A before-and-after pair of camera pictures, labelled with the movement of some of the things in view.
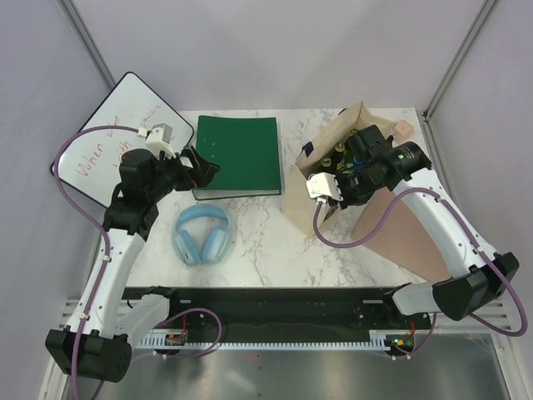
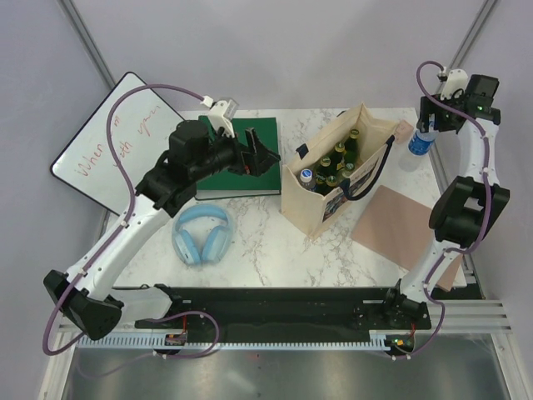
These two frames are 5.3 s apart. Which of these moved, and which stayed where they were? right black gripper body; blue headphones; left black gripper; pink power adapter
Moved: left black gripper; right black gripper body
Stayed: pink power adapter; blue headphones
